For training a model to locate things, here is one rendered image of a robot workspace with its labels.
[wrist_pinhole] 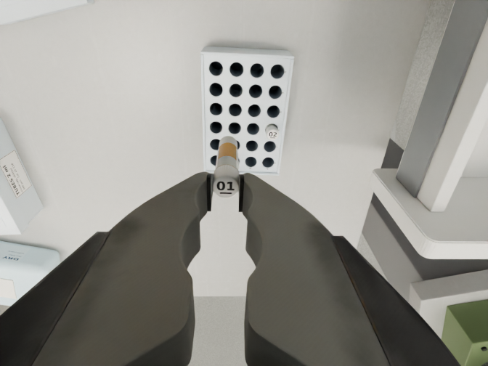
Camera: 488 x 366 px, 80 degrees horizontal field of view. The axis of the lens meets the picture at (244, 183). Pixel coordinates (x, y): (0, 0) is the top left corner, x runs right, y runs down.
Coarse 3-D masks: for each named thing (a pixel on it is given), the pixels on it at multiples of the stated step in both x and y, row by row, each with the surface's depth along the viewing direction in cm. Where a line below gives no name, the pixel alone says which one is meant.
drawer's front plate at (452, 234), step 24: (384, 168) 30; (384, 192) 27; (408, 192) 26; (456, 192) 26; (480, 192) 26; (408, 216) 23; (432, 216) 23; (456, 216) 23; (480, 216) 23; (432, 240) 21; (456, 240) 21; (480, 240) 21
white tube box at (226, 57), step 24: (216, 48) 28; (240, 48) 29; (216, 72) 29; (240, 72) 29; (264, 72) 27; (288, 72) 27; (216, 96) 28; (240, 96) 28; (264, 96) 28; (288, 96) 28; (216, 120) 30; (240, 120) 30; (264, 120) 30; (216, 144) 33; (240, 144) 31; (264, 144) 33; (240, 168) 32; (264, 168) 33
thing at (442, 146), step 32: (480, 0) 19; (448, 32) 21; (480, 32) 19; (448, 64) 21; (480, 64) 19; (448, 96) 21; (480, 96) 19; (416, 128) 25; (448, 128) 22; (480, 128) 20; (416, 160) 25; (448, 160) 22; (480, 160) 28; (416, 192) 25; (448, 192) 23
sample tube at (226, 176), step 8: (224, 144) 15; (232, 144) 16; (224, 152) 15; (232, 152) 15; (216, 160) 14; (224, 160) 14; (232, 160) 14; (216, 168) 13; (224, 168) 13; (232, 168) 13; (216, 176) 13; (224, 176) 13; (232, 176) 13; (216, 184) 13; (224, 184) 13; (232, 184) 13; (216, 192) 13; (224, 192) 13; (232, 192) 13
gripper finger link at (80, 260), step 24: (96, 240) 8; (72, 264) 7; (48, 288) 7; (72, 288) 7; (24, 312) 6; (48, 312) 6; (0, 336) 6; (24, 336) 6; (48, 336) 6; (0, 360) 5; (24, 360) 5
